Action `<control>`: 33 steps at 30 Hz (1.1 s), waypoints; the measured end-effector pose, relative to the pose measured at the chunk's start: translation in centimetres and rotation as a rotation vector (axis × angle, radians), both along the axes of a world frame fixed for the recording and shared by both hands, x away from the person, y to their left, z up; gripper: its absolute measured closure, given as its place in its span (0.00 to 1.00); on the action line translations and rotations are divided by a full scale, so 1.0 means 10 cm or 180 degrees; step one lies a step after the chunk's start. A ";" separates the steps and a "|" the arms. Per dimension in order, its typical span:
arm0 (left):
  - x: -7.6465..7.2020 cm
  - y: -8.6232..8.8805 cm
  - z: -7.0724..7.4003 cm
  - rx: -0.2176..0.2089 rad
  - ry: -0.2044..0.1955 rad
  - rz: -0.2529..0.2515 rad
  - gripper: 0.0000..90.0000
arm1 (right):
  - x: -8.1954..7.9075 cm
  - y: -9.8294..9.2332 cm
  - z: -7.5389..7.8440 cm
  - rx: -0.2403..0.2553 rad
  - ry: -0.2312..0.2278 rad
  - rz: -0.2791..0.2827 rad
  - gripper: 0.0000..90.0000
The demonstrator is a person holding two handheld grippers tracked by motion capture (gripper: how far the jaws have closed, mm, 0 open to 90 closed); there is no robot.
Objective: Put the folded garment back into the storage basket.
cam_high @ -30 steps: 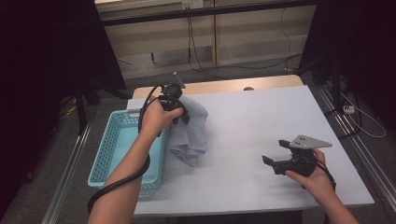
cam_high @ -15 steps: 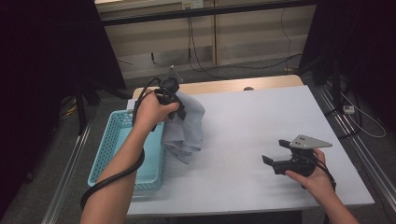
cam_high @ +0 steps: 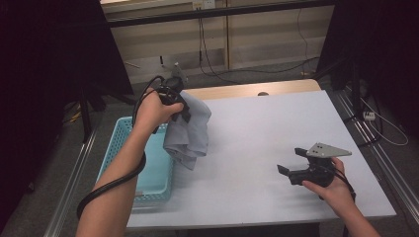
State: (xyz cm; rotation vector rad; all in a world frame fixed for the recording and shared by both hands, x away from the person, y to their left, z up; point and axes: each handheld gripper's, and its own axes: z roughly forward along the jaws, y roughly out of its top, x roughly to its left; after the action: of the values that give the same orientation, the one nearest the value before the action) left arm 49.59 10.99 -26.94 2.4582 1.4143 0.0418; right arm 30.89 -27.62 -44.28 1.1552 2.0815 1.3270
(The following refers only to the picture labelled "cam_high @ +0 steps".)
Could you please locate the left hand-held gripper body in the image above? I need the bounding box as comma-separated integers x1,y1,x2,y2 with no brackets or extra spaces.
153,62,189,107

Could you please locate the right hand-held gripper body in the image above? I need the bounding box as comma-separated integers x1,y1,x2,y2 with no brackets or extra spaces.
287,141,354,190

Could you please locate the grey-blue t-shirt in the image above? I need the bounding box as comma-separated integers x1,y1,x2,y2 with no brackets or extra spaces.
162,91,212,171

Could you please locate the light blue plastic basket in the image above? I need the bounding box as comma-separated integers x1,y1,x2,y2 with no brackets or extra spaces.
97,116,176,207

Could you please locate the person's left hand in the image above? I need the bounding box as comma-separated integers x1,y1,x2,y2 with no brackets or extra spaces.
132,88,186,136

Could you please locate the person's right hand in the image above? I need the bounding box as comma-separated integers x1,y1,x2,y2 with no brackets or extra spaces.
300,157,357,218

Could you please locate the white table cover sheet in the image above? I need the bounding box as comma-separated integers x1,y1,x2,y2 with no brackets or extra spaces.
126,90,397,230

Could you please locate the black metal stand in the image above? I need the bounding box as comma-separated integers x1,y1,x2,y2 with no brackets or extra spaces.
312,55,379,147

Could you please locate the light wooden table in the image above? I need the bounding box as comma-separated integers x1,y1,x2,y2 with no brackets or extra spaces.
184,78,322,102

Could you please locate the black horizontal bar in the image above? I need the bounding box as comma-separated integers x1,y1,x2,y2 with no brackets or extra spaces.
107,0,335,29

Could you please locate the black tripod stand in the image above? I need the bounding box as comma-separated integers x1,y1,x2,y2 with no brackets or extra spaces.
78,85,141,144

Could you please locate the narrow black curtain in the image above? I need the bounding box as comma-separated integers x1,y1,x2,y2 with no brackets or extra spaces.
315,0,419,139

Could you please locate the wide black curtain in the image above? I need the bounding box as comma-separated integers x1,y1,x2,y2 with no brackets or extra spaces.
0,0,134,228

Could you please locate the right hand-held gripper black cable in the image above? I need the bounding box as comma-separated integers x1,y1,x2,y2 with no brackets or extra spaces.
330,166,358,203

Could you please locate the hand-held gripper black cable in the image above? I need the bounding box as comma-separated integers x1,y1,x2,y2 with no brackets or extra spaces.
76,74,166,220
330,166,358,203

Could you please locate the thick black wall cable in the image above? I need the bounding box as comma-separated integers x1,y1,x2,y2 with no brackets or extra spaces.
197,18,320,85

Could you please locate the aluminium floor rail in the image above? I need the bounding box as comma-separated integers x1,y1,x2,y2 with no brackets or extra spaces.
330,88,419,225
43,131,98,237

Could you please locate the white looped cable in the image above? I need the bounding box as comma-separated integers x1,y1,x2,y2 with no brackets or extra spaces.
359,97,409,147

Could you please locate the white wall socket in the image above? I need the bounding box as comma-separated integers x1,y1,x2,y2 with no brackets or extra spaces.
192,0,216,10

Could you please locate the left hand-held gripper black cable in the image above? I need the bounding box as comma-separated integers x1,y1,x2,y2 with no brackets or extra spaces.
76,74,166,220

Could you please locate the yellow cable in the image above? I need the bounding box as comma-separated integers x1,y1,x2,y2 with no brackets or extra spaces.
62,110,82,124

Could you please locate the thin black wall cable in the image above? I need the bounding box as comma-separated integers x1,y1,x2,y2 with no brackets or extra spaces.
295,8,312,75

